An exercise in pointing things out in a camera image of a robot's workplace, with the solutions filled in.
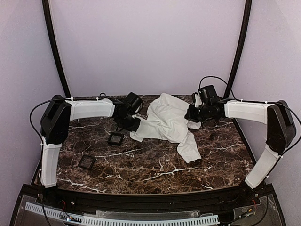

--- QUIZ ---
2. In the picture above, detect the white button shirt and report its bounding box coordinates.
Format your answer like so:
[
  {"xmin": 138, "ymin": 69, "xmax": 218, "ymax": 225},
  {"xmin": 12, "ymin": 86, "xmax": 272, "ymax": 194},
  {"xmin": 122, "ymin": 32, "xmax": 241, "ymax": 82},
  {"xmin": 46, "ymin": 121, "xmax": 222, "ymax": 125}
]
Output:
[{"xmin": 130, "ymin": 93, "xmax": 201, "ymax": 163}]

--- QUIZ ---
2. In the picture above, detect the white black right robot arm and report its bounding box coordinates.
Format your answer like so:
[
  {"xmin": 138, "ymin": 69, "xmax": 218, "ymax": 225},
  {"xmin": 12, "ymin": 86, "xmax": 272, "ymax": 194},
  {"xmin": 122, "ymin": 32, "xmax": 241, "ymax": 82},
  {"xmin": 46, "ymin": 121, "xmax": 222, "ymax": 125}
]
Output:
[{"xmin": 185, "ymin": 99, "xmax": 297, "ymax": 189}]

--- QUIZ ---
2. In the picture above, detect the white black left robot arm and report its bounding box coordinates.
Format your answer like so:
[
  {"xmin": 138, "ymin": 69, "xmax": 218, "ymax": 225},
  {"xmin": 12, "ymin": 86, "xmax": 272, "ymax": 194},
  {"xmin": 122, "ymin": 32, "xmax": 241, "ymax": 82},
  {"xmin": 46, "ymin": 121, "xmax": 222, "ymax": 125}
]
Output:
[{"xmin": 40, "ymin": 92, "xmax": 143, "ymax": 188}]

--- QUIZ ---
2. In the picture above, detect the black square box far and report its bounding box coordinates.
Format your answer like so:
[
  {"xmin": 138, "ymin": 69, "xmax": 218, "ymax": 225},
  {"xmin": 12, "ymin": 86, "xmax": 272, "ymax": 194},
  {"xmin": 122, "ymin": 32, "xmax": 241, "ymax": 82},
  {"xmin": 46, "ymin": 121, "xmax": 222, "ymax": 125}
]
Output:
[{"xmin": 107, "ymin": 132, "xmax": 124, "ymax": 146}]

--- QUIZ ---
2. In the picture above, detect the black square box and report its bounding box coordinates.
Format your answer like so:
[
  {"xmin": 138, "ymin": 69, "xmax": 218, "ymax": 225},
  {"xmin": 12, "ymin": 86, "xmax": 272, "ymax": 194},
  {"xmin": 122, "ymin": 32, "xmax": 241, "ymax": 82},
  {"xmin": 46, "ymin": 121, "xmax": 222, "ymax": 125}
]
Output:
[
  {"xmin": 78, "ymin": 155, "xmax": 96, "ymax": 170},
  {"xmin": 107, "ymin": 132, "xmax": 124, "ymax": 146}
]

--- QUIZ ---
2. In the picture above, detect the black square box near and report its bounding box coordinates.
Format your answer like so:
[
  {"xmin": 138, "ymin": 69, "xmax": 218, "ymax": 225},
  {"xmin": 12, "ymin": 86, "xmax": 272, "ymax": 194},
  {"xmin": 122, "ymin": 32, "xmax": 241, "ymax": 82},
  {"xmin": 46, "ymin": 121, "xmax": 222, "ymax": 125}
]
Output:
[{"xmin": 78, "ymin": 155, "xmax": 96, "ymax": 170}]

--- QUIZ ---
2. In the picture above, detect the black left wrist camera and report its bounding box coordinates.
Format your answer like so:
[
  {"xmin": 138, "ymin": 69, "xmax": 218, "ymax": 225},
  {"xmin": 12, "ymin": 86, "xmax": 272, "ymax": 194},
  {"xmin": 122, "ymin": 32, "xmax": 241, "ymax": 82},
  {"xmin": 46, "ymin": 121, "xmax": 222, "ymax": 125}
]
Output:
[{"xmin": 124, "ymin": 92, "xmax": 144, "ymax": 114}]

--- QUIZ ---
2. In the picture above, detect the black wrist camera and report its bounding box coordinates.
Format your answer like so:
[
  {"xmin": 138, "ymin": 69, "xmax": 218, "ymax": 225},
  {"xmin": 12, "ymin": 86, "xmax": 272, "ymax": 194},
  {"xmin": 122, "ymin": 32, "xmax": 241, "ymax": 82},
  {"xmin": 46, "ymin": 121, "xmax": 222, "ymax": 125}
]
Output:
[
  {"xmin": 192, "ymin": 85, "xmax": 220, "ymax": 107},
  {"xmin": 124, "ymin": 92, "xmax": 144, "ymax": 114}
]

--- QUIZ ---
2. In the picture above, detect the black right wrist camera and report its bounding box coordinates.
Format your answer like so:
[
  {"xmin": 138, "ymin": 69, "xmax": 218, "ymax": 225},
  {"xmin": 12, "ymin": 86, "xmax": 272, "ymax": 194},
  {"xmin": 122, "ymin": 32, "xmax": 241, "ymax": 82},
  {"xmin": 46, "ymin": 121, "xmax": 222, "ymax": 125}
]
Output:
[{"xmin": 192, "ymin": 85, "xmax": 220, "ymax": 107}]

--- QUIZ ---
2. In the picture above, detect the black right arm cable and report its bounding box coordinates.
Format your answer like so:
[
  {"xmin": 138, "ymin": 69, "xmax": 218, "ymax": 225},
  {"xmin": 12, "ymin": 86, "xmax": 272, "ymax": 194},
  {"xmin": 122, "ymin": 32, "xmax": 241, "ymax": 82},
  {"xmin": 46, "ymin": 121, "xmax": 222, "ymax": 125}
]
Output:
[{"xmin": 198, "ymin": 75, "xmax": 301, "ymax": 156}]

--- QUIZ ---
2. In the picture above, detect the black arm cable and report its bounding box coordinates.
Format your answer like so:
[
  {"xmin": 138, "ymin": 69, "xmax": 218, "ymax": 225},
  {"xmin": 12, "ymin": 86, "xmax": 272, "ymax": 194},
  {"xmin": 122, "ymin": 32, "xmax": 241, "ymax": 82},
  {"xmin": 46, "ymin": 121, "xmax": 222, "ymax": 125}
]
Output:
[
  {"xmin": 198, "ymin": 75, "xmax": 301, "ymax": 156},
  {"xmin": 29, "ymin": 98, "xmax": 66, "ymax": 146}
]

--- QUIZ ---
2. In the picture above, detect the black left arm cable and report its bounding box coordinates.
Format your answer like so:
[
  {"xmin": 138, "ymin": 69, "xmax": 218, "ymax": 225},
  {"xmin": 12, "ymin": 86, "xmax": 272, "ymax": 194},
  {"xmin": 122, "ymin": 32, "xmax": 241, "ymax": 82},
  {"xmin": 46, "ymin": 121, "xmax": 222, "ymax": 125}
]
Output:
[{"xmin": 29, "ymin": 98, "xmax": 66, "ymax": 146}]

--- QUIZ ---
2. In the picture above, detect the black front table rail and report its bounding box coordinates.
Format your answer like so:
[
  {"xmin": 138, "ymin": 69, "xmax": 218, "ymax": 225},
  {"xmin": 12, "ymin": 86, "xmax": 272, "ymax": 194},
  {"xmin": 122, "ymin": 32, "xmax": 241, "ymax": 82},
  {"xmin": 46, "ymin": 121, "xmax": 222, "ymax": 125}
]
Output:
[{"xmin": 43, "ymin": 186, "xmax": 259, "ymax": 213}]

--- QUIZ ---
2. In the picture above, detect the white slotted cable duct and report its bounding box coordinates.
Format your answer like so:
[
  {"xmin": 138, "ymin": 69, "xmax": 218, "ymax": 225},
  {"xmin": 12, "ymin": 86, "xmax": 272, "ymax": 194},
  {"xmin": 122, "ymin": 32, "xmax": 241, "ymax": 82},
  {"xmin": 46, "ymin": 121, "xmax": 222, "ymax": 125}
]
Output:
[{"xmin": 24, "ymin": 202, "xmax": 220, "ymax": 226}]

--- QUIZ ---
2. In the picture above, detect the black right frame post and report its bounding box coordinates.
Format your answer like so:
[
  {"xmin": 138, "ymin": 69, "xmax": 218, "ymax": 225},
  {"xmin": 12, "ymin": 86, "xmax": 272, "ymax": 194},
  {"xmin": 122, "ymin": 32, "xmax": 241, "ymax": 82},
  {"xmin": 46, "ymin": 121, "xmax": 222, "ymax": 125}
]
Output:
[{"xmin": 222, "ymin": 0, "xmax": 253, "ymax": 99}]

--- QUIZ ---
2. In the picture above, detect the black frame post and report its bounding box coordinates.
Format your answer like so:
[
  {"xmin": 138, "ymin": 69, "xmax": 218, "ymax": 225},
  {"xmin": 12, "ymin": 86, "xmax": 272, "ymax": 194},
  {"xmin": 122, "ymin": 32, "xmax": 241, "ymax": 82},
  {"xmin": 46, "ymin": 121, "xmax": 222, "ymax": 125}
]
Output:
[
  {"xmin": 222, "ymin": 0, "xmax": 253, "ymax": 99},
  {"xmin": 41, "ymin": 0, "xmax": 71, "ymax": 97}
]

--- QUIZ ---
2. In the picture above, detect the black left frame post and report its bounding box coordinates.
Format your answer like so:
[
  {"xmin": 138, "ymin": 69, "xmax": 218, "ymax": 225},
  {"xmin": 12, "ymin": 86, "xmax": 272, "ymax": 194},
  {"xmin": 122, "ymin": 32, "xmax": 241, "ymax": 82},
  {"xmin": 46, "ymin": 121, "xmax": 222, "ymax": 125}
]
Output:
[{"xmin": 41, "ymin": 0, "xmax": 71, "ymax": 97}]

